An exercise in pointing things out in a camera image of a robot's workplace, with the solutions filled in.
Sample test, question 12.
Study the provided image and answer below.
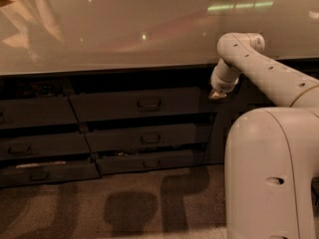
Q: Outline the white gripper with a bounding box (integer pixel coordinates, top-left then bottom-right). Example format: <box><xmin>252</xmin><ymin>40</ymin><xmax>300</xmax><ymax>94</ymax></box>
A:
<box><xmin>208</xmin><ymin>59</ymin><xmax>241</xmax><ymax>100</ymax></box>

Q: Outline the dark drawer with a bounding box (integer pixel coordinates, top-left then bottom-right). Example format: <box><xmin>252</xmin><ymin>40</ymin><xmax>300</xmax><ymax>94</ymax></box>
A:
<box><xmin>86</xmin><ymin>123</ymin><xmax>211</xmax><ymax>152</ymax></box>
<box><xmin>0</xmin><ymin>97</ymin><xmax>77</xmax><ymax>129</ymax></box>
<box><xmin>0</xmin><ymin>132</ymin><xmax>90</xmax><ymax>160</ymax></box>
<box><xmin>70</xmin><ymin>87</ymin><xmax>215</xmax><ymax>122</ymax></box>
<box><xmin>96</xmin><ymin>149</ymin><xmax>203</xmax><ymax>175</ymax></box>
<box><xmin>0</xmin><ymin>160</ymin><xmax>100</xmax><ymax>188</ymax></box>

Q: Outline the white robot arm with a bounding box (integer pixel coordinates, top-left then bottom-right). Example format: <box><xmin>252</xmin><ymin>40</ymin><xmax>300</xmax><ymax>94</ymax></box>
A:
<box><xmin>211</xmin><ymin>33</ymin><xmax>319</xmax><ymax>239</ymax></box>

